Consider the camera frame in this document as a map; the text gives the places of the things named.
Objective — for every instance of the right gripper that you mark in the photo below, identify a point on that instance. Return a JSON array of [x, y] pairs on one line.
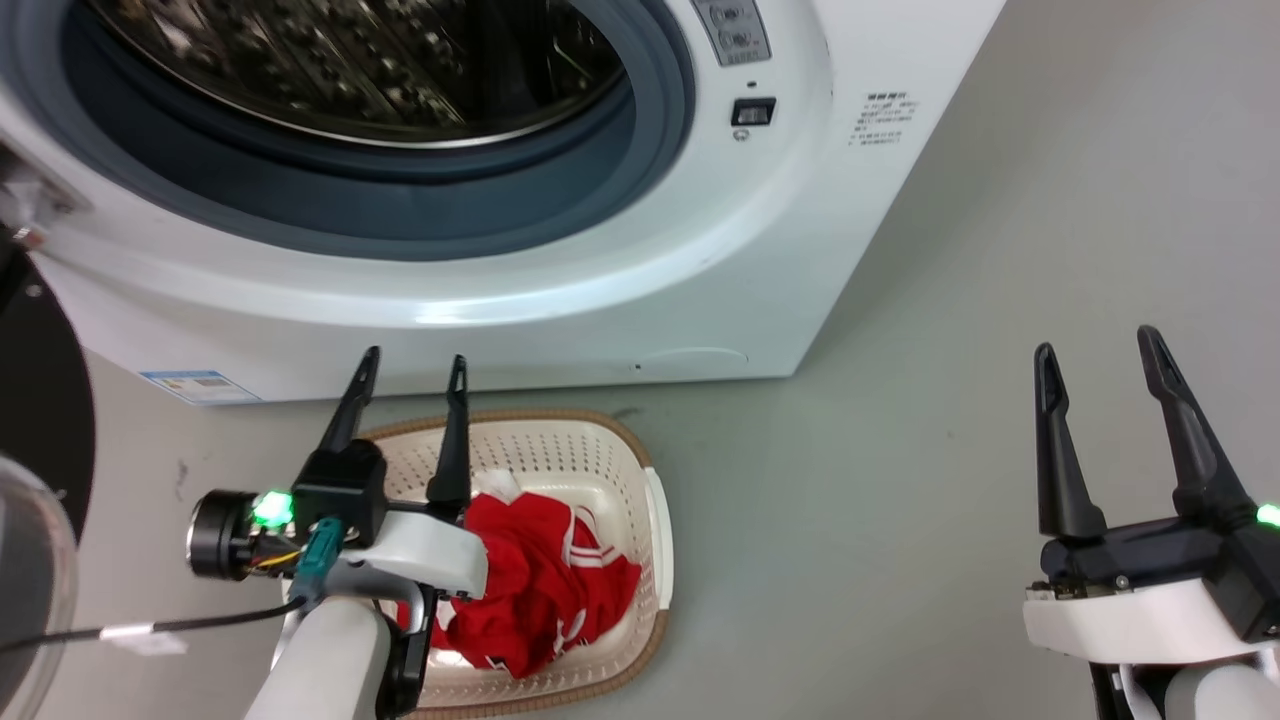
[[1140, 610]]

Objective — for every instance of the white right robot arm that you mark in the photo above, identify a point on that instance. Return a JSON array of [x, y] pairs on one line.
[[1220, 695]]

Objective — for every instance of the black washer door with glass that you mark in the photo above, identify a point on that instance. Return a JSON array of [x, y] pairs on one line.
[[45, 400]]

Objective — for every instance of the grey rubber door gasket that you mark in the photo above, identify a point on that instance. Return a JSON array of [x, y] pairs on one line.
[[450, 215]]

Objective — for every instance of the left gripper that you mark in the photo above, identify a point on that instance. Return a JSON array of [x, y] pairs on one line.
[[340, 490]]

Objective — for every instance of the white front-load washing machine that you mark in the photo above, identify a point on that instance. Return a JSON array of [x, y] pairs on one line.
[[700, 250]]

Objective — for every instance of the grey warning label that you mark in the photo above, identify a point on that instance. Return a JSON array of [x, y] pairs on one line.
[[732, 30]]

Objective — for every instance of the blue energy label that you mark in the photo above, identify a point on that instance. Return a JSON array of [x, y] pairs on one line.
[[200, 386]]

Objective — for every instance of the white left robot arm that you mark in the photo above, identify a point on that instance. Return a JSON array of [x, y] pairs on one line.
[[320, 670]]

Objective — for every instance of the round white filter cover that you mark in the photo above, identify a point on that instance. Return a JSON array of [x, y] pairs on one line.
[[692, 362]]

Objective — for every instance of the red sports jersey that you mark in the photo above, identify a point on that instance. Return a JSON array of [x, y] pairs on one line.
[[530, 590]]

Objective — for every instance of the stainless steel washing machine drum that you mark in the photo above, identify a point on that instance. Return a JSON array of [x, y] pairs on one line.
[[350, 70]]

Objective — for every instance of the cream perforated laundry basket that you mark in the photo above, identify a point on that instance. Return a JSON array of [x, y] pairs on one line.
[[560, 450]]

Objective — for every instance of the white text sticker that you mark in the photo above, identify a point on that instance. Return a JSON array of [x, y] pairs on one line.
[[885, 120]]

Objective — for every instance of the black door latch socket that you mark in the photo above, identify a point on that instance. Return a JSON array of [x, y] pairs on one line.
[[753, 112]]

